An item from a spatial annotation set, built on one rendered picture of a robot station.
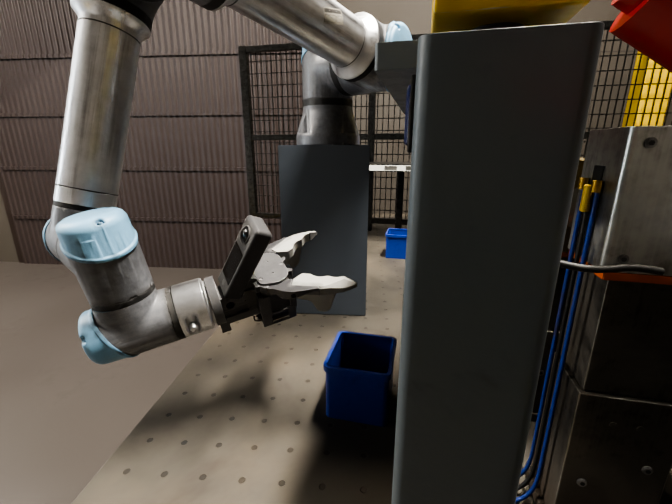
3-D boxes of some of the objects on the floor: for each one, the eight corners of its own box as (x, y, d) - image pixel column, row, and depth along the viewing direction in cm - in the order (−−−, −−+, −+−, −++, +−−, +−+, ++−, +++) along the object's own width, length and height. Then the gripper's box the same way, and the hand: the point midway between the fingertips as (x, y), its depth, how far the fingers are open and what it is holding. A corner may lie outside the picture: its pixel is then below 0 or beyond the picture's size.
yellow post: (613, 389, 168) (754, -154, 112) (571, 383, 172) (685, -143, 116) (596, 367, 185) (711, -115, 128) (558, 362, 189) (652, -106, 133)
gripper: (207, 286, 61) (313, 254, 68) (232, 376, 47) (364, 325, 54) (194, 245, 56) (310, 215, 63) (218, 333, 42) (366, 282, 48)
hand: (336, 251), depth 57 cm, fingers open, 14 cm apart
